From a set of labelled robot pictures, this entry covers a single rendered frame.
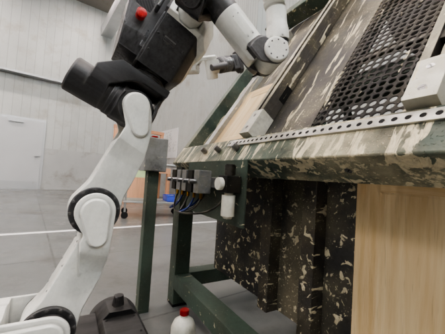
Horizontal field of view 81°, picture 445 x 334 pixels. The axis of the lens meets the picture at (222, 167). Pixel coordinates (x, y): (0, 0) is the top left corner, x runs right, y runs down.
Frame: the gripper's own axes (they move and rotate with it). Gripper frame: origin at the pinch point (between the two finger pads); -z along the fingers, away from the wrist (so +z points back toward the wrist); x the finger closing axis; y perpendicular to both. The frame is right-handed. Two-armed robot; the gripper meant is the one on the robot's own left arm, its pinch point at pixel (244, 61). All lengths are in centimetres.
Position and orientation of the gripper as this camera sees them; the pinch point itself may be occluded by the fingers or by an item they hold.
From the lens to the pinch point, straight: 164.8
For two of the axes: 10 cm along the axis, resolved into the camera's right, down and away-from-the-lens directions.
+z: -8.1, 3.2, -4.9
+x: 2.8, 9.5, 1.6
